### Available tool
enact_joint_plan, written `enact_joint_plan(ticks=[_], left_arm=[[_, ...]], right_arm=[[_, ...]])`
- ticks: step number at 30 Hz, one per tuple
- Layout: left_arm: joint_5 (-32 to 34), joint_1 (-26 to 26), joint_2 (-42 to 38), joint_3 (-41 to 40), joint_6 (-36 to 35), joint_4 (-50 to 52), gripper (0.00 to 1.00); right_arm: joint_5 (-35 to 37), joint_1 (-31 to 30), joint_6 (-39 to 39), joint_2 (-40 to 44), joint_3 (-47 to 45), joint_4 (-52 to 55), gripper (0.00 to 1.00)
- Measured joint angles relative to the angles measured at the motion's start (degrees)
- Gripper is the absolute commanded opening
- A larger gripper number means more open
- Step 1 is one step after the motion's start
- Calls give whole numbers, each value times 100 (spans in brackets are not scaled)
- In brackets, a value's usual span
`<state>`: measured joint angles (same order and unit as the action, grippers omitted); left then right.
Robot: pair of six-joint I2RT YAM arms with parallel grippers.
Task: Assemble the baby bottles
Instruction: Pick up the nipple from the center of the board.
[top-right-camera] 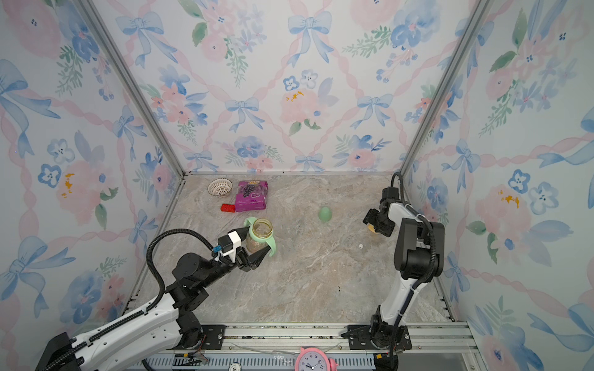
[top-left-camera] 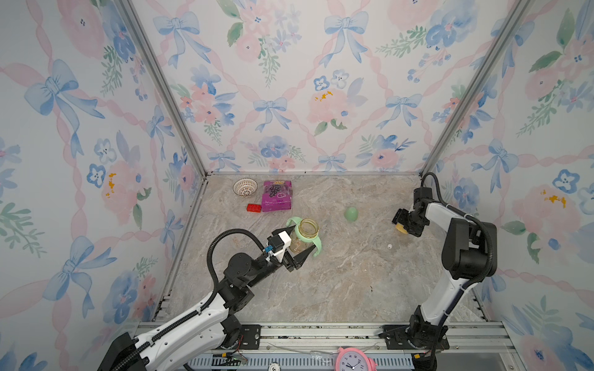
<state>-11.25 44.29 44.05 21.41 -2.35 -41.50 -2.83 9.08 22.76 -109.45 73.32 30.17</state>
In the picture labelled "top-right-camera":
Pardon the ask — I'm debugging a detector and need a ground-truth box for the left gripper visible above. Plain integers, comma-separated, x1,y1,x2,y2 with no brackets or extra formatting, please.
201,226,271,290

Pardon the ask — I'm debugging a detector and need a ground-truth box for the yellow bottle lid with straw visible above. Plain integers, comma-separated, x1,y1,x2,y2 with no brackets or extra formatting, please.
358,224,377,250

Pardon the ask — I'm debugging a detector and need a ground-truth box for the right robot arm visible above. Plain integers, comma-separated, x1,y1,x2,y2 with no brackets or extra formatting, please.
342,186,445,351

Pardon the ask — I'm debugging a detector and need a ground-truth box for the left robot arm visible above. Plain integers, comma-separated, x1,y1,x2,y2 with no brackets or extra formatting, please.
37,226,276,370

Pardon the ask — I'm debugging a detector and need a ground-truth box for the red toy brick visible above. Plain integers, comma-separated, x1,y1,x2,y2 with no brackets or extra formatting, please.
221,204,236,213

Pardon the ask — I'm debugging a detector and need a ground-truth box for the green bottle cap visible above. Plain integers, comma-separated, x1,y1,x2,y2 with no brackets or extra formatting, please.
318,207,333,223

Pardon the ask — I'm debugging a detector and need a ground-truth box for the purple snack box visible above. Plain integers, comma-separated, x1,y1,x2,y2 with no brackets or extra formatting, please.
235,180,269,213

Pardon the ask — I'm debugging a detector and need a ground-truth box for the patterned white bowl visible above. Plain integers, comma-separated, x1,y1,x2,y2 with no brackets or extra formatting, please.
207,178,233,197

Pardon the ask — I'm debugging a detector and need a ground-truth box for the pink alarm clock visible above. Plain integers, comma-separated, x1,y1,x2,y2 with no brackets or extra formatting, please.
294,347,338,371

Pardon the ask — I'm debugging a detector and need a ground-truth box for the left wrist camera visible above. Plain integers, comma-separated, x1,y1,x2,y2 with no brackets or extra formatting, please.
212,231,242,261

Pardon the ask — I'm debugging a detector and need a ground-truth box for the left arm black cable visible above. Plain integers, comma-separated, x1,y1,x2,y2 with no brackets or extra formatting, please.
34,228,215,371

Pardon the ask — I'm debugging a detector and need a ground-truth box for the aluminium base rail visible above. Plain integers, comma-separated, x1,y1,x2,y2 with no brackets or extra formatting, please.
83,322,488,371

